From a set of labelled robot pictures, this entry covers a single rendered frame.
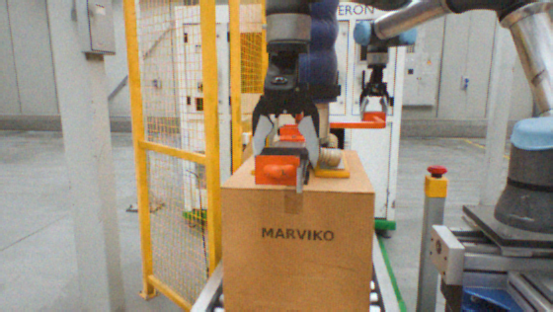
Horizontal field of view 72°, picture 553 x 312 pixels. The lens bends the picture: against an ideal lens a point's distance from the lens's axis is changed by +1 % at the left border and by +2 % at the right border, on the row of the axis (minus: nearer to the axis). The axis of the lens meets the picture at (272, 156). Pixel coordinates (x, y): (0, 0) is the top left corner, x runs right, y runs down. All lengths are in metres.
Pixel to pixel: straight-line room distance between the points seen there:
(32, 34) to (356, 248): 11.73
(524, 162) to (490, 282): 0.27
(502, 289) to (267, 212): 0.56
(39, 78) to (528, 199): 11.89
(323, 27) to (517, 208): 0.67
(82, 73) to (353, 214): 1.35
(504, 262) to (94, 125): 1.61
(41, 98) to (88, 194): 10.33
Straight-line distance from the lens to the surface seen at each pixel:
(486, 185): 4.10
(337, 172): 1.10
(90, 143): 1.91
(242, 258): 1.07
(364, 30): 1.32
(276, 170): 0.60
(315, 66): 1.14
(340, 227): 1.01
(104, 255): 2.05
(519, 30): 1.17
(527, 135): 0.98
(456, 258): 0.96
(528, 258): 1.02
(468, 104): 10.36
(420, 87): 9.73
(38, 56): 12.23
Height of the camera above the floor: 1.35
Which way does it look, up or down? 11 degrees down
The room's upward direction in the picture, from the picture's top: straight up
